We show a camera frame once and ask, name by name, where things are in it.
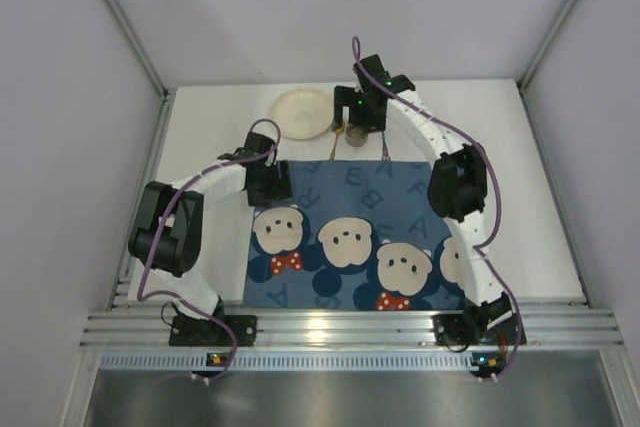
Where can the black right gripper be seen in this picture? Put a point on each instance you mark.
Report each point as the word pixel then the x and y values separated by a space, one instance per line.
pixel 343 104

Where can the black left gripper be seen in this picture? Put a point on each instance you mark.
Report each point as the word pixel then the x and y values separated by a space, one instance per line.
pixel 270 189

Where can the gold spoon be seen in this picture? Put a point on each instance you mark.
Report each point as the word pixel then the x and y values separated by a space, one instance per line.
pixel 337 134

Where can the blue cartoon bear placemat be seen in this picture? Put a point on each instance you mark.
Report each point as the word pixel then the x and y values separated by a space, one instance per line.
pixel 355 235

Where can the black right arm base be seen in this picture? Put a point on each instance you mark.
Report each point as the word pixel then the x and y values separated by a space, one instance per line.
pixel 456 332

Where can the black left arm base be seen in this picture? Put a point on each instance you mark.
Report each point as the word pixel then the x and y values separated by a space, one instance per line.
pixel 190 332

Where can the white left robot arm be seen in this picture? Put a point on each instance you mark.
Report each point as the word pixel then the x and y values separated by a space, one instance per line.
pixel 166 236

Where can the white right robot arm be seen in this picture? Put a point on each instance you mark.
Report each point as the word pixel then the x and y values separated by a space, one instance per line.
pixel 463 188

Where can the cream round plate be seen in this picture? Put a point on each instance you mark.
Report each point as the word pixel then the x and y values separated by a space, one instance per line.
pixel 302 114

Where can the iridescent fork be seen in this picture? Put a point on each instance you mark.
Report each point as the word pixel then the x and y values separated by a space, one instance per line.
pixel 385 148

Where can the left aluminium frame post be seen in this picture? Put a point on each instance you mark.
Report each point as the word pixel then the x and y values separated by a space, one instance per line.
pixel 127 30

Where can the aluminium frame post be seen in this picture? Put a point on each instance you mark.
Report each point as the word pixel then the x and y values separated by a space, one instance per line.
pixel 544 47
pixel 127 30

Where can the perforated cable duct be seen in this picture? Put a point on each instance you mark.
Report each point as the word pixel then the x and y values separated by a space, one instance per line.
pixel 300 361

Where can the aluminium mounting rail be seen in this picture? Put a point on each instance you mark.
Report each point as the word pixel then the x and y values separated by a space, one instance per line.
pixel 547 326

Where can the right aluminium frame post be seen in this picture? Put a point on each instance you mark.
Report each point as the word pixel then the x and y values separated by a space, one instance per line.
pixel 544 47

